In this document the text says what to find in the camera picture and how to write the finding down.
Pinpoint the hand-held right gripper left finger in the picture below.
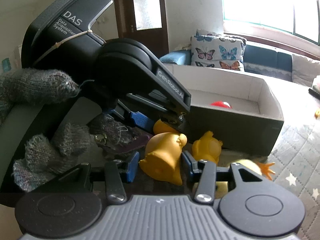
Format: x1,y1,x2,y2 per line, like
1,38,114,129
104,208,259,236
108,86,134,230
47,152,140,204

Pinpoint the blue sofa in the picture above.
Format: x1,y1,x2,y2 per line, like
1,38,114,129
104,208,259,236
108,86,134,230
159,41,320,83

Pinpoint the grey star print mat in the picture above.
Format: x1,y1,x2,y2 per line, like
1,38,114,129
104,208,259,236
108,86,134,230
220,72,320,240

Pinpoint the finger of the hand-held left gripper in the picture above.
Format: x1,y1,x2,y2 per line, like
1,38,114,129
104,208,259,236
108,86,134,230
127,62,192,134
110,100,157,132

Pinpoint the person's left hand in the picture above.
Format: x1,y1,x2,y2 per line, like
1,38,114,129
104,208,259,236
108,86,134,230
0,69,131,193

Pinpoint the window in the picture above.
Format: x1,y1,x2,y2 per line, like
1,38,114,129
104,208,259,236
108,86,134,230
220,0,320,43

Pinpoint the grey cardboard box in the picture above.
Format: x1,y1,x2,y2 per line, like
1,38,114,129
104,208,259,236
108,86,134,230
162,64,285,157

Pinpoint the large yellow rubber duck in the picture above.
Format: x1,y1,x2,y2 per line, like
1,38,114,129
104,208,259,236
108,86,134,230
139,133,188,186

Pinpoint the red round case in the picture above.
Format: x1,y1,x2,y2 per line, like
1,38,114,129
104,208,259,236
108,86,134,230
209,100,233,110

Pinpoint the small yellow rubber duck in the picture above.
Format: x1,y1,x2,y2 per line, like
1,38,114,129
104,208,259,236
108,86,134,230
152,119,181,137

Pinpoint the brown wooden door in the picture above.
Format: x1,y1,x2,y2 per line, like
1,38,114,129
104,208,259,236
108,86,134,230
112,0,169,55

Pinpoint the butterfly print pillow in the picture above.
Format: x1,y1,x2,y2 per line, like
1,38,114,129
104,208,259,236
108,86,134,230
190,29,247,72

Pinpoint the purple round keychain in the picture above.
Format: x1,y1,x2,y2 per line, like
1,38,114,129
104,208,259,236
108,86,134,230
95,132,153,155

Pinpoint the grey sofa cushion cover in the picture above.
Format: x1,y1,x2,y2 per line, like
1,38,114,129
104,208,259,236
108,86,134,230
291,54,320,88

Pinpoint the spiky yellow rubber duck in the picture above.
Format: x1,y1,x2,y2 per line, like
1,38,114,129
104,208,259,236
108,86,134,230
191,131,224,165

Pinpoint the flat tray with clear lid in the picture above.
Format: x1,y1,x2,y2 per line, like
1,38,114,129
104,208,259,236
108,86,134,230
309,76,320,97

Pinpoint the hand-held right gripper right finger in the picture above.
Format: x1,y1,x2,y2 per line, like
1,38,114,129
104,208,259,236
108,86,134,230
181,151,278,203

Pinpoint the yellow plush chick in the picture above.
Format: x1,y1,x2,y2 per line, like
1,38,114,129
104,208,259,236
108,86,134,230
215,159,276,199

